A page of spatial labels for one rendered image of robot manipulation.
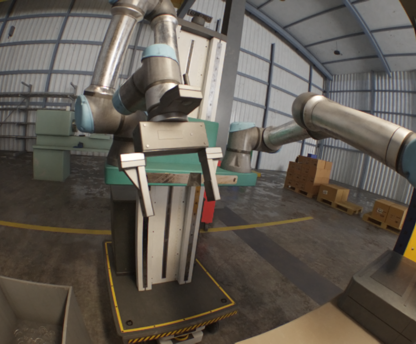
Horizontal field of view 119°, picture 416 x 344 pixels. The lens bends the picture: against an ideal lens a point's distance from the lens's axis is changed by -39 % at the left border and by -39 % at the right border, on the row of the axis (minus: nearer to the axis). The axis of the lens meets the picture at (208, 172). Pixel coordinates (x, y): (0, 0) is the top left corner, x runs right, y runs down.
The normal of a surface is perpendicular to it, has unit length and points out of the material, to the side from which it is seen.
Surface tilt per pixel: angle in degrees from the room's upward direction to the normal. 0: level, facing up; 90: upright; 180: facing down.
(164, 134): 67
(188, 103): 155
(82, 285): 0
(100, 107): 100
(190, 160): 90
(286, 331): 0
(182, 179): 90
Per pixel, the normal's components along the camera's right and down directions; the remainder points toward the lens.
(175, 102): 0.20, 0.98
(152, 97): -0.47, 0.02
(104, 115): 0.76, 0.38
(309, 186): -0.92, -0.07
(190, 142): 0.56, -0.18
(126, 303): 0.14, -0.98
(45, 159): 0.40, 0.22
